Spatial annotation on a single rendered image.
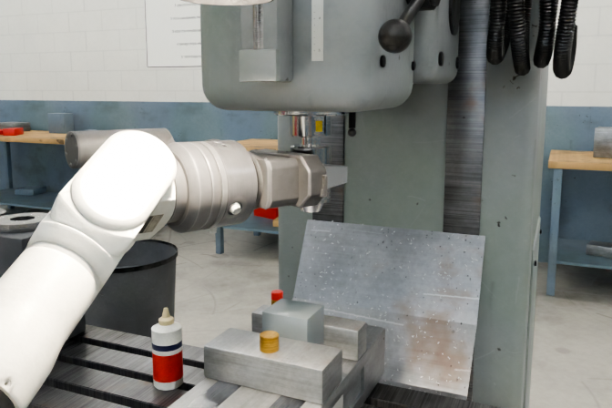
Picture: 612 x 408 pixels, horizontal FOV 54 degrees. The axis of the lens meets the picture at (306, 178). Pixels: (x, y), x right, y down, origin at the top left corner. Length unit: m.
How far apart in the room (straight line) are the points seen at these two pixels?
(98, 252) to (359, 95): 0.28
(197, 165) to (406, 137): 0.55
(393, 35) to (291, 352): 0.36
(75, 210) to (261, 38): 0.23
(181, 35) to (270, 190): 5.32
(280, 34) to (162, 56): 5.46
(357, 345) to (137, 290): 1.85
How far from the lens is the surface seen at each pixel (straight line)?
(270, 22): 0.57
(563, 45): 0.83
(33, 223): 1.00
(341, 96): 0.58
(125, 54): 6.30
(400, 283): 1.04
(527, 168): 1.02
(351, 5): 0.58
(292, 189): 0.62
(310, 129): 0.66
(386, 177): 1.05
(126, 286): 2.52
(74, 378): 0.94
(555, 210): 4.11
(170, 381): 0.86
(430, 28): 0.76
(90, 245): 0.48
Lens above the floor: 1.33
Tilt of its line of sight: 9 degrees down
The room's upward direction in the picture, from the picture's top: straight up
